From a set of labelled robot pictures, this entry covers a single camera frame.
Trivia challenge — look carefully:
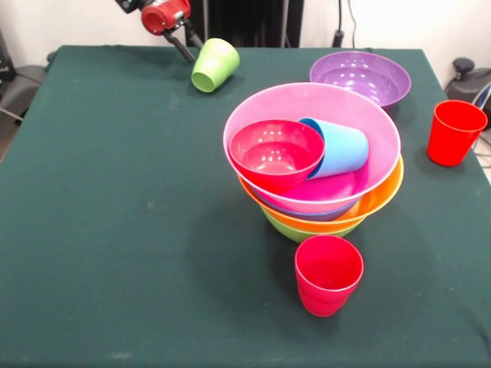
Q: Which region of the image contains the green bowl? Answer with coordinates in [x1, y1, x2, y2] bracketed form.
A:
[262, 209, 360, 244]

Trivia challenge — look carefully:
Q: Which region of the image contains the crimson pink cup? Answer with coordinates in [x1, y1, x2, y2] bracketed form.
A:
[295, 234, 364, 317]

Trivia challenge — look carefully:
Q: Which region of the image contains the dark green tablecloth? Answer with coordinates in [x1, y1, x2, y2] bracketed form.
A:
[0, 44, 491, 368]

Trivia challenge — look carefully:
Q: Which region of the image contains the blue cup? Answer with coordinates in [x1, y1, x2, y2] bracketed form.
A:
[298, 117, 370, 180]

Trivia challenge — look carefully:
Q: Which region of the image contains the large magenta bowl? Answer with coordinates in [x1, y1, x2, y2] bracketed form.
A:
[223, 82, 402, 214]

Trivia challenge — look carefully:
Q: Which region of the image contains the red cup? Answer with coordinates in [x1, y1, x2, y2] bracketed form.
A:
[427, 100, 489, 167]

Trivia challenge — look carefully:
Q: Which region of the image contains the small crimson pink bowl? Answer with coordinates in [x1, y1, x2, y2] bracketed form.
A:
[229, 119, 326, 195]

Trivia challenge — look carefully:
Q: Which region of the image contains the green cup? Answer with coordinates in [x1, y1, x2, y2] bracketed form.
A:
[190, 37, 241, 94]

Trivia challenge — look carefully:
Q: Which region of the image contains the blue bowl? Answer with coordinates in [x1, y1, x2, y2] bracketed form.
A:
[252, 189, 360, 222]

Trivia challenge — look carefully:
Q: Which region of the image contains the large orange bowl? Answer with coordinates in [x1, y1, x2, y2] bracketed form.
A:
[237, 155, 405, 235]

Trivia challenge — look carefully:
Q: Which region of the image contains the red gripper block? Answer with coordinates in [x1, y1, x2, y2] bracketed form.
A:
[140, 0, 204, 64]

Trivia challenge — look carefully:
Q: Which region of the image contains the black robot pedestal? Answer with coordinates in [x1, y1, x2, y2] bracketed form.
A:
[186, 0, 304, 49]

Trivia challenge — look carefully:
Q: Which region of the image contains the purple bowl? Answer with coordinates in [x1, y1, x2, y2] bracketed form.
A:
[309, 51, 412, 109]

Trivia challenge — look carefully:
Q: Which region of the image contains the black hanging cable with plug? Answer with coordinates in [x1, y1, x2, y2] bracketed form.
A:
[331, 0, 358, 49]

